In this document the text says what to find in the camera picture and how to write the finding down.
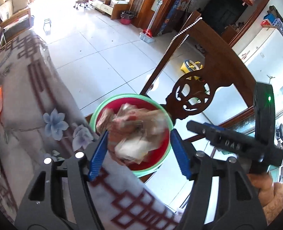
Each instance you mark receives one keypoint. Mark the patterned tablecloth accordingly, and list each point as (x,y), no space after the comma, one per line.
(39,120)

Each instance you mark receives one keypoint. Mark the dark wooden chair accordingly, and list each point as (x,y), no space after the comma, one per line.
(193,92)

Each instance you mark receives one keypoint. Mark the red waste basket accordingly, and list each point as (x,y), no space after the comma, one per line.
(126,17)

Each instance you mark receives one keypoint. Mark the person's right hand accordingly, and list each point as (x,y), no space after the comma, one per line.
(270,194)

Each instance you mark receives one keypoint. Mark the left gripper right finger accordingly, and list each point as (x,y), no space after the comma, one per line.
(238,206)

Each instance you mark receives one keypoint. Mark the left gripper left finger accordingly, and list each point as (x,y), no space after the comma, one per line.
(42,206)

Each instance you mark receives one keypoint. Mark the red green trash bin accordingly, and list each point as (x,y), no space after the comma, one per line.
(155,157)

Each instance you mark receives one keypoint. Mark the white refrigerator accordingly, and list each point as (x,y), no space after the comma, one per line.
(263,56)

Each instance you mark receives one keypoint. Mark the small stool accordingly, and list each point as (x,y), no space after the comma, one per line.
(81,3)

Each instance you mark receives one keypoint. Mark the mop with white base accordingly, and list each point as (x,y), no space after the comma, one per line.
(146,35)

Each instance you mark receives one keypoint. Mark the wooden sofa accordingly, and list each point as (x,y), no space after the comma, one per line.
(15,18)

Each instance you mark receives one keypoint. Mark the wooden tv cabinet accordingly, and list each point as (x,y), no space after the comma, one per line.
(114,8)

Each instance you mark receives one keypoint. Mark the red brown wrapper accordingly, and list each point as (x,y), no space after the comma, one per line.
(132,132)

